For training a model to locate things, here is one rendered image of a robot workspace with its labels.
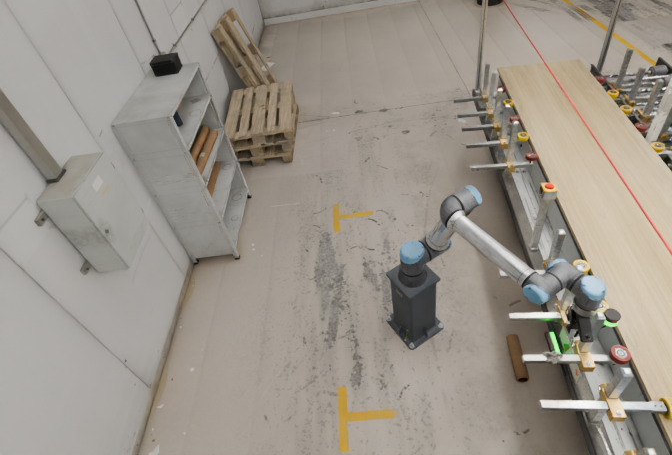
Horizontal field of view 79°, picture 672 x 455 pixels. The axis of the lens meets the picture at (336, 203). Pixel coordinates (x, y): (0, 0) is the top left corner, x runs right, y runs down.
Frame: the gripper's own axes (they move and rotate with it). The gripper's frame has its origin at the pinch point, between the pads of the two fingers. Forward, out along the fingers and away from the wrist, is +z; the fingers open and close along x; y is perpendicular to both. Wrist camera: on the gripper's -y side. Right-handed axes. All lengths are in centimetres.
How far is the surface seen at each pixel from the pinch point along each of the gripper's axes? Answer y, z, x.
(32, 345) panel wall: -12, -19, 256
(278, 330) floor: 62, 101, 175
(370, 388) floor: 18, 101, 101
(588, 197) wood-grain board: 101, 12, -43
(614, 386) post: -24.1, -5.6, -5.8
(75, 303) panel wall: 20, -7, 259
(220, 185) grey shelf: 185, 51, 240
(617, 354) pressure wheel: -2.9, 10.9, -19.7
